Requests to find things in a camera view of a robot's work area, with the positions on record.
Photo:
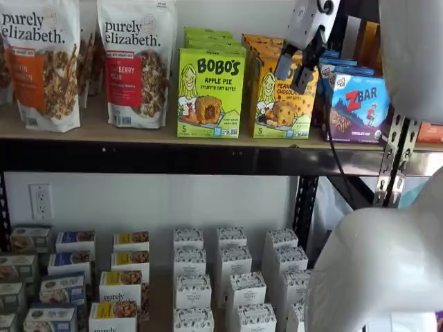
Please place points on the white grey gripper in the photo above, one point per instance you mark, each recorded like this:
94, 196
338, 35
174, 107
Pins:
308, 20

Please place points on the orange Bobo's peanut butter box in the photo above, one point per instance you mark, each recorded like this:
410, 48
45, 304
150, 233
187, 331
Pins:
257, 52
273, 114
259, 38

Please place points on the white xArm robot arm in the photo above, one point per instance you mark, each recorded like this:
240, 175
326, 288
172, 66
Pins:
380, 259

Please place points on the blue purple Zbar box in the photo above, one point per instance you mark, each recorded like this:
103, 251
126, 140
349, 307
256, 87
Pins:
330, 54
337, 62
346, 68
360, 110

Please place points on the green Bobo's apple pie box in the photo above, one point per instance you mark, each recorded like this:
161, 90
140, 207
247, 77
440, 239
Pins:
207, 32
211, 97
211, 42

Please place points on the black metal shelf rack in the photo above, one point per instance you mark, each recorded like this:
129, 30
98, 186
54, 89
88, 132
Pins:
173, 157

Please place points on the wooden shelf board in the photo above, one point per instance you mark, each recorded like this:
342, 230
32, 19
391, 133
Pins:
429, 147
138, 135

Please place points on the adjacent metal shelf rack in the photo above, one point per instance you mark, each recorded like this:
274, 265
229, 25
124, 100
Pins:
429, 162

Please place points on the white organic pantry box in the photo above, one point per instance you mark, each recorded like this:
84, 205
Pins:
290, 259
296, 285
246, 288
231, 236
296, 318
188, 237
189, 259
281, 238
236, 259
192, 292
257, 320
193, 321

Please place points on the yellow label granola box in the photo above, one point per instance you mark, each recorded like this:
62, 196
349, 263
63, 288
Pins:
119, 285
129, 260
131, 239
112, 316

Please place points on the blue label granola box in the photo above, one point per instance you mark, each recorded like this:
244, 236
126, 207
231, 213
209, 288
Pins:
50, 318
74, 240
69, 261
62, 288

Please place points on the green label granola box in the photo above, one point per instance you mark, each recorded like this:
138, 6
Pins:
10, 297
7, 323
31, 238
17, 268

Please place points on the white plastic sheet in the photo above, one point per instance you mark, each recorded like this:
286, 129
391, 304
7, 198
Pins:
328, 207

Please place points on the granola bag with red label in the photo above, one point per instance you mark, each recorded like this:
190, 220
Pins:
135, 41

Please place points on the granola bag with orange label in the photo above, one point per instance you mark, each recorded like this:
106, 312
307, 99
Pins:
41, 34

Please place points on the white small cartons group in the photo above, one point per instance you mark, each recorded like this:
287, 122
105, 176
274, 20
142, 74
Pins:
161, 301

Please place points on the granola bag with blue label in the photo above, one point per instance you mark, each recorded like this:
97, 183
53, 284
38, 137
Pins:
4, 69

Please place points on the white wall power outlet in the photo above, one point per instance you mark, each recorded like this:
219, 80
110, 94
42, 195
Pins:
40, 202

